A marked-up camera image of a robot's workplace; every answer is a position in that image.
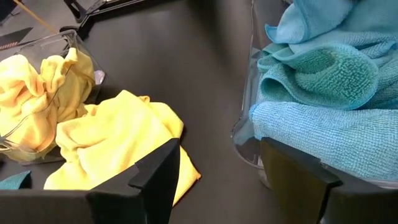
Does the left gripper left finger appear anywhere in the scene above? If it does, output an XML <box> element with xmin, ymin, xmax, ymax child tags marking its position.
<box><xmin>86</xmin><ymin>138</ymin><xmax>181</xmax><ymax>224</ymax></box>

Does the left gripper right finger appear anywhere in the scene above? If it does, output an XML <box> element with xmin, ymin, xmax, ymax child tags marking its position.
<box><xmin>260</xmin><ymin>137</ymin><xmax>343</xmax><ymax>224</ymax></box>

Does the yellow microfiber towel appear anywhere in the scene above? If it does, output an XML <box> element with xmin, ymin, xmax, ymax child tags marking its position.
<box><xmin>0</xmin><ymin>48</ymin><xmax>96</xmax><ymax>162</ymax></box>
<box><xmin>43</xmin><ymin>90</ymin><xmax>202</xmax><ymax>206</ymax></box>

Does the clear plastic bin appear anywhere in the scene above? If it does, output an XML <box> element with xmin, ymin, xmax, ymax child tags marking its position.
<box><xmin>231</xmin><ymin>0</ymin><xmax>398</xmax><ymax>190</ymax></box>
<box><xmin>0</xmin><ymin>29</ymin><xmax>106</xmax><ymax>164</ymax></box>

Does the black aluminium table frame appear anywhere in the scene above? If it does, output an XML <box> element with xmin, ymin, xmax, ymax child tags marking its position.
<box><xmin>60</xmin><ymin>0</ymin><xmax>175</xmax><ymax>40</ymax></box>

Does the orange extension cable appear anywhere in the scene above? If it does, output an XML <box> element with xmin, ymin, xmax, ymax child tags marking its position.
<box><xmin>12</xmin><ymin>0</ymin><xmax>60</xmax><ymax>34</ymax></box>

